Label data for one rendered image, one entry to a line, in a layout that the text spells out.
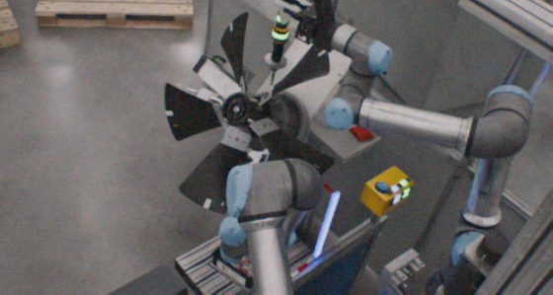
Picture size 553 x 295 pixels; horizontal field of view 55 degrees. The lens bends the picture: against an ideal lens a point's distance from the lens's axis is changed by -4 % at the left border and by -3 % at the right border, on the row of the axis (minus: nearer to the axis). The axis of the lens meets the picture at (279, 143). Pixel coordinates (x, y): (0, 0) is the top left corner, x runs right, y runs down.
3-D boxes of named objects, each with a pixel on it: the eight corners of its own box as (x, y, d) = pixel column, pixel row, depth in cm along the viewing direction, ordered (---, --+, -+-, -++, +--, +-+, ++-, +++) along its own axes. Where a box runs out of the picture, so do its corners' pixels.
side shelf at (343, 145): (324, 99, 258) (325, 94, 256) (379, 143, 241) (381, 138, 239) (286, 115, 245) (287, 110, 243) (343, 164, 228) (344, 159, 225)
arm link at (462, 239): (435, 281, 153) (453, 254, 144) (445, 248, 163) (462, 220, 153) (476, 299, 150) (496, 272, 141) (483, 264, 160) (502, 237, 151)
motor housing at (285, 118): (240, 133, 214) (221, 125, 203) (276, 86, 210) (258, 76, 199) (278, 169, 203) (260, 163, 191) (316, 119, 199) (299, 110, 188)
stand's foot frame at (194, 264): (267, 215, 309) (269, 206, 303) (321, 270, 287) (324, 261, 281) (174, 268, 275) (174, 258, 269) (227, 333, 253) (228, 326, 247)
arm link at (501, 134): (517, 183, 124) (321, 133, 140) (522, 154, 131) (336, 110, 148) (530, 143, 116) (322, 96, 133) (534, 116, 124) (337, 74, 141)
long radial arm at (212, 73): (268, 106, 210) (252, 98, 200) (256, 121, 212) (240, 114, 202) (223, 66, 225) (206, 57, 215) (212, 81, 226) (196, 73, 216)
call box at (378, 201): (386, 184, 203) (394, 164, 196) (406, 200, 198) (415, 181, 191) (357, 202, 194) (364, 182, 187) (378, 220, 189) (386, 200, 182)
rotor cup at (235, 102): (247, 93, 197) (227, 83, 186) (279, 104, 189) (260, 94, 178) (232, 130, 197) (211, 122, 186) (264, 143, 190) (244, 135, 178)
